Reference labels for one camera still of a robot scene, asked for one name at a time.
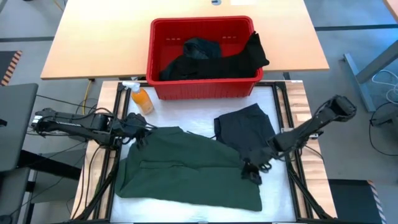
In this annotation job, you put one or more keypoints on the dark denim jeans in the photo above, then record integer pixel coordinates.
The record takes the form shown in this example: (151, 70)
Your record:
(200, 48)

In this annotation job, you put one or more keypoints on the grey metal desk leg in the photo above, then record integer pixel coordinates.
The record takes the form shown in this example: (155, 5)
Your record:
(360, 81)

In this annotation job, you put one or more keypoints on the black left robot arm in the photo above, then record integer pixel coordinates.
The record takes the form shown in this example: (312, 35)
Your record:
(71, 124)

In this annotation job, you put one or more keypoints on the white paper sheet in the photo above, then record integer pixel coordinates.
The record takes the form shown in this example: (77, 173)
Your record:
(242, 2)

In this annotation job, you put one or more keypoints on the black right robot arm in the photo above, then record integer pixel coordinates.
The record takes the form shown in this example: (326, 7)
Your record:
(311, 127)

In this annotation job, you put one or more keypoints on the dark grey office chair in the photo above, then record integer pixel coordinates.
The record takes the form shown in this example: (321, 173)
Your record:
(15, 124)

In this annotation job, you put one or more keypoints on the light wooden desk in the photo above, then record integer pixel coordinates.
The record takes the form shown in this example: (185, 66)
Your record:
(102, 37)

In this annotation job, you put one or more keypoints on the dark navy shorts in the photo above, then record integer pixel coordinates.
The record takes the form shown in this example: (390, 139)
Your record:
(242, 127)

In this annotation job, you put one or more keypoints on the orange spray bottle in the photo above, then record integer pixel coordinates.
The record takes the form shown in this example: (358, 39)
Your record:
(143, 102)

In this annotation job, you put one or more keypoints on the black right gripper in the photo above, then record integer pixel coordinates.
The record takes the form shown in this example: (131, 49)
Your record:
(258, 161)

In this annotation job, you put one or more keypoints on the green button shirt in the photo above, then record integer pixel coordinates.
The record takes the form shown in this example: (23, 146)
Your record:
(186, 174)

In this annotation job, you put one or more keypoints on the red plastic laundry basket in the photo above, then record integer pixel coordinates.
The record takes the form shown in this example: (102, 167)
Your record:
(202, 90)

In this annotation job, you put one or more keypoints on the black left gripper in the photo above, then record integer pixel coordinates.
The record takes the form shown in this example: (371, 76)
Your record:
(132, 126)

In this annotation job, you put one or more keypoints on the black aluminium table frame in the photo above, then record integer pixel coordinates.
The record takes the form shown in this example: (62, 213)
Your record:
(120, 88)

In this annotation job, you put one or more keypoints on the black trousers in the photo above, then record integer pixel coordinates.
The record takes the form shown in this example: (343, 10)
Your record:
(230, 65)

